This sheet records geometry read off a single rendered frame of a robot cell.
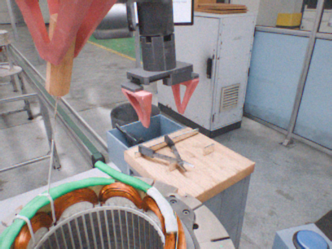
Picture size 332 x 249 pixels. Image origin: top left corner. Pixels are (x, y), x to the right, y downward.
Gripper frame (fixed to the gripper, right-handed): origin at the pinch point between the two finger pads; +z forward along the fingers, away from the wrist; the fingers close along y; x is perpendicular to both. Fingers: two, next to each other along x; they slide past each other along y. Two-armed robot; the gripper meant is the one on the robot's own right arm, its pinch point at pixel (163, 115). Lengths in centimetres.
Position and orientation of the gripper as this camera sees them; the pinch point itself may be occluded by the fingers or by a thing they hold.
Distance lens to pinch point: 49.5
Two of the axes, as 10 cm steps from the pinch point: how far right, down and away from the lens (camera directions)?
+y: -7.9, 3.2, -5.3
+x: 6.1, 3.0, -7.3
